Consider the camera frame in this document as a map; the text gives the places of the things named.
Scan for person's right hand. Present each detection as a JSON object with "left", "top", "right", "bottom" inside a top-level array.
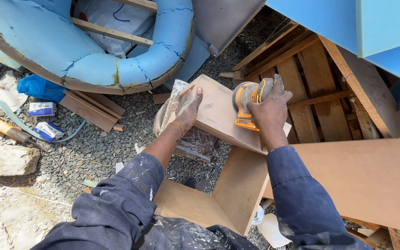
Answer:
[{"left": 247, "top": 74, "right": 293, "bottom": 140}]

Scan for person's left hand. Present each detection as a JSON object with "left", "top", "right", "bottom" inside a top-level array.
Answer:
[{"left": 172, "top": 87, "right": 204, "bottom": 130}]

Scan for orange orbital sander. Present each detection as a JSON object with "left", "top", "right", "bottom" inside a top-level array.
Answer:
[{"left": 232, "top": 78, "right": 275, "bottom": 132}]

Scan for brown fibreboard panel piece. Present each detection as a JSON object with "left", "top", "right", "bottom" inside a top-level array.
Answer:
[{"left": 165, "top": 74, "right": 292, "bottom": 155}]

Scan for yellow wristband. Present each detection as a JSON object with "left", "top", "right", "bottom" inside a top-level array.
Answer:
[{"left": 168, "top": 121, "right": 185, "bottom": 137}]

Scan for small brown board offcut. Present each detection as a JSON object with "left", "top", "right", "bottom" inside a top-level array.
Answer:
[{"left": 152, "top": 92, "right": 171, "bottom": 105}]

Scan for plastic-wrapped bundle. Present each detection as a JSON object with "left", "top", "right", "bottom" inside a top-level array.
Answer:
[{"left": 153, "top": 79, "right": 221, "bottom": 163}]

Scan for blue foam slab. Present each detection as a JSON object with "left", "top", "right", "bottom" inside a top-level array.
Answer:
[{"left": 163, "top": 35, "right": 211, "bottom": 91}]

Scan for person's black shoe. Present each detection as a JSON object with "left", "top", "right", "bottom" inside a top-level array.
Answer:
[{"left": 182, "top": 177, "right": 198, "bottom": 190}]

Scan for open brown fibreboard box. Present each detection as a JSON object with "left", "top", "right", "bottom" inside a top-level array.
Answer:
[{"left": 153, "top": 146, "right": 271, "bottom": 237}]

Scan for stack of brown board offcuts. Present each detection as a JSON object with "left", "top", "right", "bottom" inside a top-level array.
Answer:
[{"left": 59, "top": 89, "right": 126, "bottom": 133}]

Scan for grey panel board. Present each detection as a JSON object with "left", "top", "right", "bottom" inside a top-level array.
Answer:
[{"left": 191, "top": 0, "right": 267, "bottom": 58}]

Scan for white round lid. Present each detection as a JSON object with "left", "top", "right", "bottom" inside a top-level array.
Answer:
[{"left": 251, "top": 204, "right": 265, "bottom": 226}]

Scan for white plastic sack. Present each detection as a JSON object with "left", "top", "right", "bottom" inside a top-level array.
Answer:
[{"left": 73, "top": 0, "right": 156, "bottom": 58}]

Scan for large brown fibreboard sheet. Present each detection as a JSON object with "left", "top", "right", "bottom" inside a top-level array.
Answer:
[{"left": 262, "top": 137, "right": 400, "bottom": 235}]

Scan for person's dark blue coverall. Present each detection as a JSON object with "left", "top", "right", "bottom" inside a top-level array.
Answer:
[{"left": 30, "top": 153, "right": 374, "bottom": 250}]

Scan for white blue screw box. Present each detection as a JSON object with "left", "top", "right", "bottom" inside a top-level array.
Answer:
[
  {"left": 34, "top": 121, "right": 66, "bottom": 142},
  {"left": 29, "top": 102, "right": 57, "bottom": 117}
]

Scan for large blue foam blocks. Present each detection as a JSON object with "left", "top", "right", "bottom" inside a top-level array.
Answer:
[{"left": 265, "top": 0, "right": 400, "bottom": 114}]

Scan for blue plastic bag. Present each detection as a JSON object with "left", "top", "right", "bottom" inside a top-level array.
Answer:
[{"left": 16, "top": 74, "right": 71, "bottom": 103}]

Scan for heap of wood scraps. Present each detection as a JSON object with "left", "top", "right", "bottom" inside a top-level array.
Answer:
[{"left": 341, "top": 216, "right": 400, "bottom": 250}]

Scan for yellow angle grinder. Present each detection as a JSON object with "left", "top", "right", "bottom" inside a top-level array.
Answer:
[{"left": 0, "top": 116, "right": 34, "bottom": 146}]

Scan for white dirty cloth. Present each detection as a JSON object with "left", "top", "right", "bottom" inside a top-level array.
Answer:
[{"left": 0, "top": 71, "right": 29, "bottom": 112}]

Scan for pale stone block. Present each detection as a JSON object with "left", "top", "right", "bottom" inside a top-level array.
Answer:
[{"left": 0, "top": 144, "right": 41, "bottom": 178}]

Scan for rough wooden pallet frame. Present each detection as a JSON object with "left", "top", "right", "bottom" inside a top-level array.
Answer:
[{"left": 219, "top": 20, "right": 400, "bottom": 144}]

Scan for black power cable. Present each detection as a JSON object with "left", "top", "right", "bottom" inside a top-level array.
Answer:
[{"left": 29, "top": 138, "right": 84, "bottom": 192}]

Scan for round blue foam chair frame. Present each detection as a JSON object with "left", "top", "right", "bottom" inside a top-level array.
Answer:
[{"left": 0, "top": 0, "right": 197, "bottom": 96}]

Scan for teal strap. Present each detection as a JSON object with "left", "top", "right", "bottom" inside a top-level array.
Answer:
[{"left": 0, "top": 100, "right": 88, "bottom": 143}]

